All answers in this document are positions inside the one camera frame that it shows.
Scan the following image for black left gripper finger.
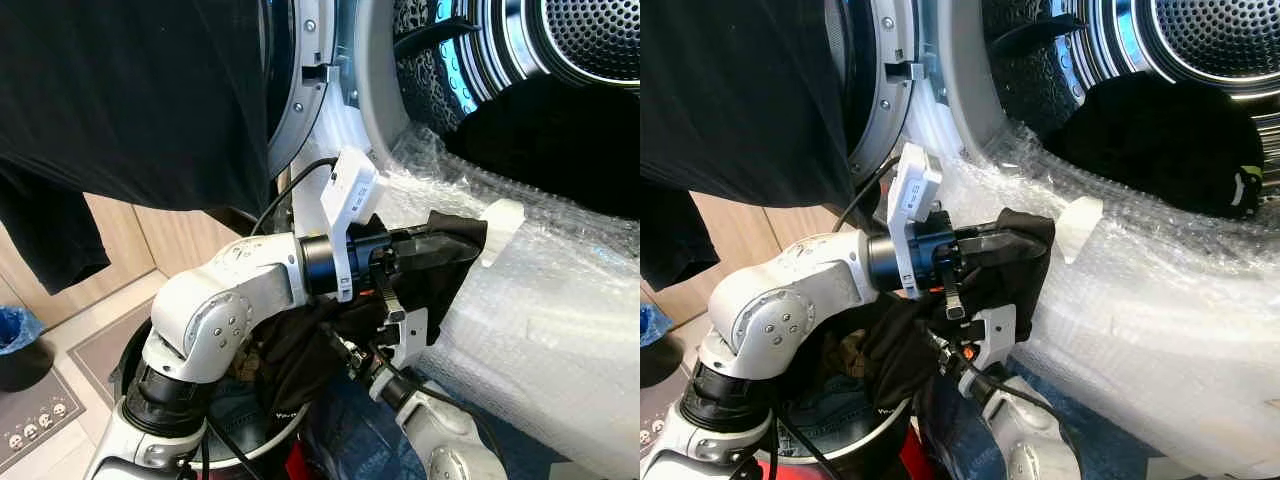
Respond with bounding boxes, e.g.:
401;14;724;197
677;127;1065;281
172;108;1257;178
395;226;473;269
962;226;1039;269

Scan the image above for black cloth garment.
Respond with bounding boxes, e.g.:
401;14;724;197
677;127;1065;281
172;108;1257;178
250;208;491;426
820;207;1056;426

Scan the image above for black clothes pile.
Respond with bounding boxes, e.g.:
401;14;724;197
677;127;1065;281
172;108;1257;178
1045;70;1266;219
445;75;641;221

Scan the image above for washing machine with steel drum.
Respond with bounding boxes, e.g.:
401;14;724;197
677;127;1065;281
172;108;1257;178
905;0;1280;201
330;0;641;141

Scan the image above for white tape strip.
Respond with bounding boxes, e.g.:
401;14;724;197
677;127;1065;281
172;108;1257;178
480;198;526;269
1058;196;1104;266

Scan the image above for blue plastic tarp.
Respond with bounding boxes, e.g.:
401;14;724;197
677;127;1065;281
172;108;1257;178
300;370;561;480
915;370;1141;480

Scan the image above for brown camouflage garment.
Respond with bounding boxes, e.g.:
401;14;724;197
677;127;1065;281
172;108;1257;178
825;330;871;376
235;340;267;381

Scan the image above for blue denim jeans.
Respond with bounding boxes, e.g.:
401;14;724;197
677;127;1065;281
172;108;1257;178
205;375;271;441
785;375;881;441

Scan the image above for black round laundry bucket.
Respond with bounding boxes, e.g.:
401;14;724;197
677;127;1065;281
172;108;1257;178
110;320;311;471
690;330;916;471

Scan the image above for clear bubble wrap sheet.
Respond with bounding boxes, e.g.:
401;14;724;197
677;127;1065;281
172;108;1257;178
290;95;641;480
900;100;1280;480

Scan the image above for grey washer door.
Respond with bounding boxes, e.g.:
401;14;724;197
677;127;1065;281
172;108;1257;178
262;0;346;186
845;0;926;186

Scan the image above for light wooden cabinet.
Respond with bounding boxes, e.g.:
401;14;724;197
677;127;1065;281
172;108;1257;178
0;190;256;331
640;195;871;301

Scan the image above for black drum paddle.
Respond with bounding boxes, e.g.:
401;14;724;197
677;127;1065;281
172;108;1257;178
393;18;479;59
990;15;1076;56

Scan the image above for black bin with blue bag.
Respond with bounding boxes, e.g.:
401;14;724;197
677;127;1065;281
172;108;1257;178
640;303;676;389
0;305;53;393

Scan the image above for black hanging garment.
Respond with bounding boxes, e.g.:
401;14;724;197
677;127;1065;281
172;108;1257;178
640;0;881;291
0;0;273;296

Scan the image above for grey bordered floor mat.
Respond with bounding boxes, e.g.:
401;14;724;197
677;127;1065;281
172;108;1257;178
668;318;716;379
68;300;156;376

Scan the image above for grey patterned floor mat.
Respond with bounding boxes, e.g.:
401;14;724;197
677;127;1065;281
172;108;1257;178
640;375;696;456
0;395;86;471

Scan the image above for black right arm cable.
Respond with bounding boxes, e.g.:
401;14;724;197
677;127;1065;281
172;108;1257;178
375;345;506;471
955;350;1086;451

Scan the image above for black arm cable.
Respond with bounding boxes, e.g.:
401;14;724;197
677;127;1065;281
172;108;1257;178
250;157;341;236
375;345;506;471
832;155;901;233
955;350;1086;451

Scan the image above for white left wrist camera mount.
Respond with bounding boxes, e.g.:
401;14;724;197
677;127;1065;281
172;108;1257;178
888;142;944;299
318;147;386;303

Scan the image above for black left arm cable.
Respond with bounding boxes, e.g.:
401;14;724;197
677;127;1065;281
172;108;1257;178
250;157;341;236
832;155;901;233

